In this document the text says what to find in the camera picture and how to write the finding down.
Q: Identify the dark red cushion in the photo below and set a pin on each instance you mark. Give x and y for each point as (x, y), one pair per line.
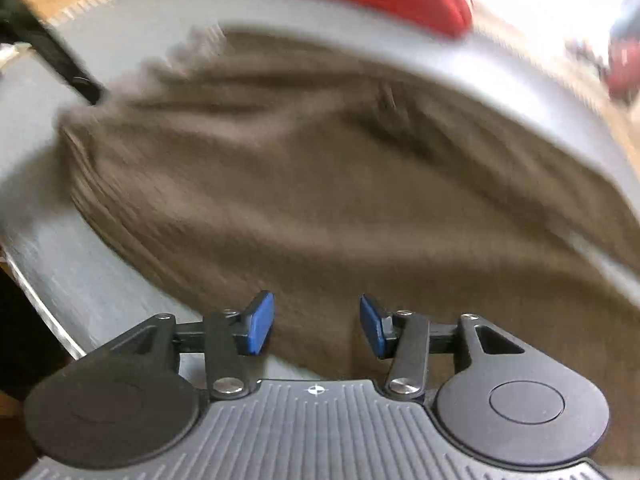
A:
(625, 70)

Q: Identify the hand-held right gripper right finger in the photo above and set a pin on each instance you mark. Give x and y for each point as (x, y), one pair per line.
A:
(372, 327)

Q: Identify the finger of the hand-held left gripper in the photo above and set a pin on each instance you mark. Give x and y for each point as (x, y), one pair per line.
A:
(55, 45)

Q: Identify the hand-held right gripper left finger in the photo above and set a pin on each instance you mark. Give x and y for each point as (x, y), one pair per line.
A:
(260, 322)

